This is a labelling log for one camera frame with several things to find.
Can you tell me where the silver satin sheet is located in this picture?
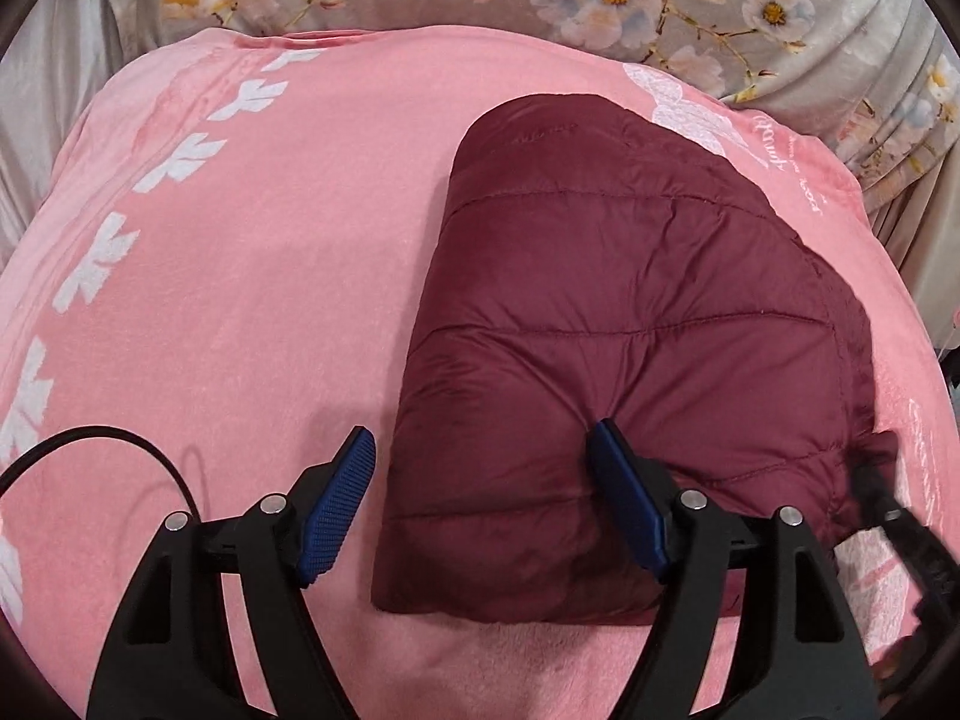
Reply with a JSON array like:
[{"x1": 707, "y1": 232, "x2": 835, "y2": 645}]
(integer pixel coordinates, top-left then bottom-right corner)
[{"x1": 0, "y1": 0, "x2": 143, "y2": 256}]

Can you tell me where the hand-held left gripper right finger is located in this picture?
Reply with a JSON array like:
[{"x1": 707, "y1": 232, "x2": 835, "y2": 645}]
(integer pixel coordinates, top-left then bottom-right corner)
[{"x1": 586, "y1": 418, "x2": 880, "y2": 720}]

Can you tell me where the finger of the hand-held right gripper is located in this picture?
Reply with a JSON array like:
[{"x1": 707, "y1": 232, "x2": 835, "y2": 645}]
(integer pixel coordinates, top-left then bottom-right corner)
[{"x1": 849, "y1": 461, "x2": 955, "y2": 620}]

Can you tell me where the pink plush blanket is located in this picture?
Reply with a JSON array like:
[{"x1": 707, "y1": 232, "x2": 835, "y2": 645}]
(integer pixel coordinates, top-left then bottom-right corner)
[{"x1": 0, "y1": 26, "x2": 960, "y2": 720}]

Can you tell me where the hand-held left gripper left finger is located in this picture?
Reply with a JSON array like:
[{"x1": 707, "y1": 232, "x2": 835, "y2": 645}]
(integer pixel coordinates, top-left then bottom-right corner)
[{"x1": 85, "y1": 425, "x2": 377, "y2": 720}]

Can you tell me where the black cable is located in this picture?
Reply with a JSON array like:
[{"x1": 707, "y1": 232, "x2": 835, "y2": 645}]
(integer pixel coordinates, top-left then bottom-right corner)
[{"x1": 0, "y1": 425, "x2": 206, "y2": 523}]

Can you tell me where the grey floral bed cover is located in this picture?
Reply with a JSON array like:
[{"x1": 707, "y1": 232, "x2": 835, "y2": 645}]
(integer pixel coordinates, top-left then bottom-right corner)
[{"x1": 101, "y1": 0, "x2": 960, "y2": 293}]

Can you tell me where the maroon quilted puffer jacket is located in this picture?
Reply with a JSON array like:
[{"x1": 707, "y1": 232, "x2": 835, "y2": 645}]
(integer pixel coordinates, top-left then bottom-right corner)
[{"x1": 370, "y1": 92, "x2": 901, "y2": 625}]

